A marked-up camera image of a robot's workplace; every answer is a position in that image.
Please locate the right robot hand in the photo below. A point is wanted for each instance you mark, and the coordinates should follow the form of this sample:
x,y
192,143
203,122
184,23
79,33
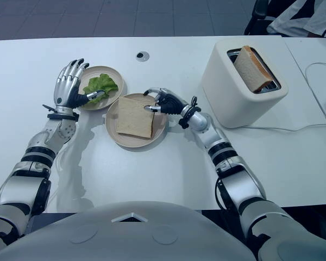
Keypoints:
x,y
170,102

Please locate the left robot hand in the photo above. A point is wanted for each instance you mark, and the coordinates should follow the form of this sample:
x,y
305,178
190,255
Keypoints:
x,y
64,88

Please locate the green lettuce leaf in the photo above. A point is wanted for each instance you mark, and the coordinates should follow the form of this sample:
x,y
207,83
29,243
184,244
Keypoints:
x,y
101,85

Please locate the bread slice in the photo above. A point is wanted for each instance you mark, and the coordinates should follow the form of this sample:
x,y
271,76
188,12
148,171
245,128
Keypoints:
x,y
251,70
134,118

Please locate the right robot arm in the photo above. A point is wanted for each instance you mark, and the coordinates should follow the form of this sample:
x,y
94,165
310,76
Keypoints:
x,y
241,185

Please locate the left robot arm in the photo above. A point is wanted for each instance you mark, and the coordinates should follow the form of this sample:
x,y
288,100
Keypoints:
x,y
30,168

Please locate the beige round plate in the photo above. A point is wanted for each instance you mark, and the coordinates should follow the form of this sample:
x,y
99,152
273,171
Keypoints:
x,y
160,122
112,79

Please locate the cream toaster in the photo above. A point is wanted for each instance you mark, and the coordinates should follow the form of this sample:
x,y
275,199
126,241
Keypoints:
x,y
233,103

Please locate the black office chair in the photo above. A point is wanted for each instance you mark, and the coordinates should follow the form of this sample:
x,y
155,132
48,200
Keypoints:
x,y
256,16

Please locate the robot body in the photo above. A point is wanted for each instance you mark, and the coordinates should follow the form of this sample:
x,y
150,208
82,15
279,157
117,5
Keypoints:
x,y
119,233

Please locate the person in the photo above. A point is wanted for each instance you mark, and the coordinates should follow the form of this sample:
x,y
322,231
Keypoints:
x,y
304,19

